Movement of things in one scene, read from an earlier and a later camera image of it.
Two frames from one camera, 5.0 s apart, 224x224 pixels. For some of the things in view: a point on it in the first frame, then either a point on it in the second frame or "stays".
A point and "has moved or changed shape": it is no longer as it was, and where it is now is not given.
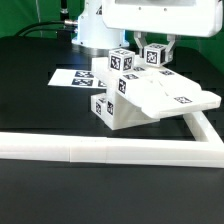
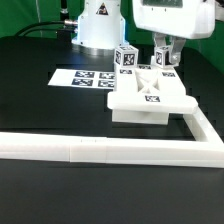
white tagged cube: (121, 60) has moved or changed shape
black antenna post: (64, 34) stays
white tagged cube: (155, 54) has moved or changed shape
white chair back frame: (153, 90) has moved or changed shape
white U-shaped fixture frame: (118, 151) stays
